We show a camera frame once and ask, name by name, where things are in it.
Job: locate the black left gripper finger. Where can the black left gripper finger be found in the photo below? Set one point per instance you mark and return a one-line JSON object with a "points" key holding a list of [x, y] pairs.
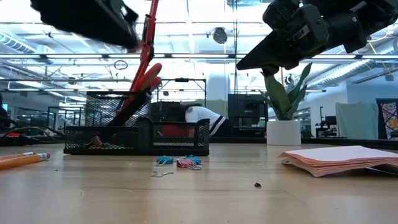
{"points": [[115, 21]]}

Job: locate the pink sticky note pad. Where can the pink sticky note pad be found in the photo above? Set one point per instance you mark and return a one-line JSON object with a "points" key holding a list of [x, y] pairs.
{"points": [[335, 155]]}

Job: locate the black mesh desk organizer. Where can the black mesh desk organizer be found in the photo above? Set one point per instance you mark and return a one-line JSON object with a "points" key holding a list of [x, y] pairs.
{"points": [[174, 146]]}

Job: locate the green plant in white pot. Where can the green plant in white pot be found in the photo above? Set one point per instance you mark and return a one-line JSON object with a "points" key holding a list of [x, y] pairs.
{"points": [[280, 99]]}

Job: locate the pale green cloth screen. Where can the pale green cloth screen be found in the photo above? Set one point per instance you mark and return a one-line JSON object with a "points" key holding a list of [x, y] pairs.
{"points": [[351, 121], [222, 107]]}

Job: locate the black monitor cart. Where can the black monitor cart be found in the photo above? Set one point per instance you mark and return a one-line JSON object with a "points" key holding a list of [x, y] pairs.
{"points": [[329, 121]]}

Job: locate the person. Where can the person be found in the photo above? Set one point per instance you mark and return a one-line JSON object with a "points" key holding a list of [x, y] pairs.
{"points": [[199, 113]]}

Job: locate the black metal rack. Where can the black metal rack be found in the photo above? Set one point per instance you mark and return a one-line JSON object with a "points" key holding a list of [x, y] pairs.
{"points": [[182, 80]]}

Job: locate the lit monitor screen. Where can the lit monitor screen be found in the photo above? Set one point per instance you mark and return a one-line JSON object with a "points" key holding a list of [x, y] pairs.
{"points": [[4, 108]]}

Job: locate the small black crumb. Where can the small black crumb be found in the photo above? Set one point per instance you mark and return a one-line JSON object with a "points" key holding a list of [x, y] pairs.
{"points": [[257, 185]]}

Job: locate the black cage frame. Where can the black cage frame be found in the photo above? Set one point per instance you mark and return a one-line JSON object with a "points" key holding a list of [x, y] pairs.
{"points": [[62, 108]]}

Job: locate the black aluminium table frame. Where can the black aluminium table frame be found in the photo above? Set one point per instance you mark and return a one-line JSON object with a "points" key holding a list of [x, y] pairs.
{"points": [[348, 142]]}

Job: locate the colourful wall art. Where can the colourful wall art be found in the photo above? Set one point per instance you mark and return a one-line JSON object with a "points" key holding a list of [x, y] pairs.
{"points": [[388, 118]]}

